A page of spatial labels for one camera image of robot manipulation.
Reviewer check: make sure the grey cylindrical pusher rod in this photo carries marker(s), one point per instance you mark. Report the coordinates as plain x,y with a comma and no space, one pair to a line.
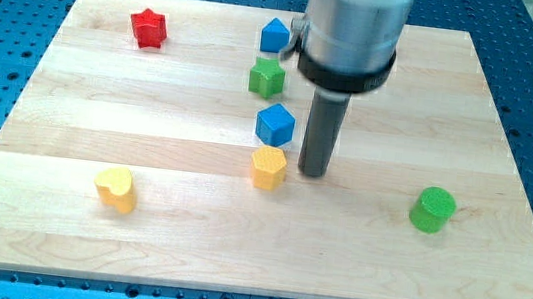
326,116

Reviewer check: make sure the blue pentagon block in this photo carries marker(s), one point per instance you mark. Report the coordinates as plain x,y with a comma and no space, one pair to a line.
274,36

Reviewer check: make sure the green cylinder block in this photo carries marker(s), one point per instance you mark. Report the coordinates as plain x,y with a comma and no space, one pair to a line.
432,210

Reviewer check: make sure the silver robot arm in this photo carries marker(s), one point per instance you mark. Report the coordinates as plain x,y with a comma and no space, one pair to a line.
347,46

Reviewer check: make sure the light wooden board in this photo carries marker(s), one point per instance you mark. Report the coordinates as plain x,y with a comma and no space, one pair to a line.
182,120

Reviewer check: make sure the blue cube block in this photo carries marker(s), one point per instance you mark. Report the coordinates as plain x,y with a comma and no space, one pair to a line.
275,125

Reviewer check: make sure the red star block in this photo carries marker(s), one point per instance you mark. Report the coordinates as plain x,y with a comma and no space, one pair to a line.
149,28

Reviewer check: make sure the yellow hexagon block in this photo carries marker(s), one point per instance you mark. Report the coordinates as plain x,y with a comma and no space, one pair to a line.
268,167

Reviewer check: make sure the green star block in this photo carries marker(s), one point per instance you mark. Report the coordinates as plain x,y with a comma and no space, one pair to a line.
266,77

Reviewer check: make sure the yellow heart block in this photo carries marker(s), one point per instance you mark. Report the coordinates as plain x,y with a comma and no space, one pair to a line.
115,188

